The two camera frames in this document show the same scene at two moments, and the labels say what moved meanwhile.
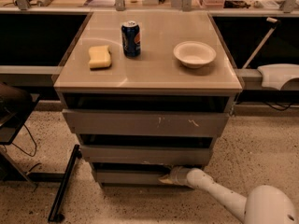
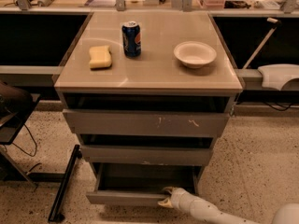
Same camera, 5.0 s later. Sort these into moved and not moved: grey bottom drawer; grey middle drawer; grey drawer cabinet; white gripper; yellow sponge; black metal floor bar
Moved: white gripper; grey bottom drawer
Not moved: black metal floor bar; grey middle drawer; yellow sponge; grey drawer cabinet
